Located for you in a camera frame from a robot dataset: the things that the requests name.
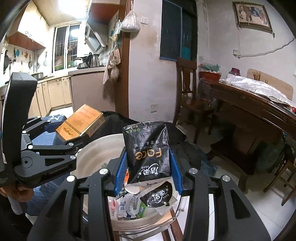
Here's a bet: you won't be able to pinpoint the yellow cigarette box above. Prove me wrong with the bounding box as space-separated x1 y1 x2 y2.
56 104 105 141

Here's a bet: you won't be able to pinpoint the black tissue packet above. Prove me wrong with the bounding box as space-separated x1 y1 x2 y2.
122 121 171 186

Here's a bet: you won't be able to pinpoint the beige lower kitchen cabinets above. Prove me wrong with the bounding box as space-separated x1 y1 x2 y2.
29 67 115 117

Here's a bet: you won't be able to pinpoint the kitchen window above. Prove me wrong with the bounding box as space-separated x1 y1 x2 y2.
53 24 80 71

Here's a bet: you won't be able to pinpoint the person's left hand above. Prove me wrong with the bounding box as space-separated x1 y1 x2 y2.
1 183 34 202

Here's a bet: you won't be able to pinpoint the blue checked star tablecloth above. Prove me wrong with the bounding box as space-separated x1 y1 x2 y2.
15 115 76 216

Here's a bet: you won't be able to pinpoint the steel pot on counter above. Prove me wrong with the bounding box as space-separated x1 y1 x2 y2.
32 72 44 81

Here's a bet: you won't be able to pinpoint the white plastic bucket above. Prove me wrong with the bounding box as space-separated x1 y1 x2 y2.
69 133 186 232

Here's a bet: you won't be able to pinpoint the hanging pink cloth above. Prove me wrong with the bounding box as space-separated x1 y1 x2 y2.
103 46 121 84

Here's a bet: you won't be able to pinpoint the steel kettle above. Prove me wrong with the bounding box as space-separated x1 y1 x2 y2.
86 53 100 68

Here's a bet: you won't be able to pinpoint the dark wooden side table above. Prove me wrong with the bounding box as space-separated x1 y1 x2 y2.
198 78 295 191

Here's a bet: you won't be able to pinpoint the range hood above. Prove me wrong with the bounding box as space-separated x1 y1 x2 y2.
85 23 108 54

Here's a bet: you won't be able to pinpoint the hanging white plastic bag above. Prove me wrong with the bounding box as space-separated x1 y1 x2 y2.
120 10 140 33

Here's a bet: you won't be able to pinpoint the silver foil sheet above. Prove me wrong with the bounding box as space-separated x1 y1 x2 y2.
219 74 295 108

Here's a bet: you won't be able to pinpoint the dark wooden chair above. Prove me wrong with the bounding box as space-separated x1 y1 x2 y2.
173 57 213 144

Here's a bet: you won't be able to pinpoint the red bowl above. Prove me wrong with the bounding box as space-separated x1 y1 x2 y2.
199 71 221 82

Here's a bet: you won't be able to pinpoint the wall cabinet left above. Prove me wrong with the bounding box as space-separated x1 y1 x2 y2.
7 1 49 51

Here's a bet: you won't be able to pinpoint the framed wall picture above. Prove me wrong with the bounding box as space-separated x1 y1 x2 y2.
232 1 273 32

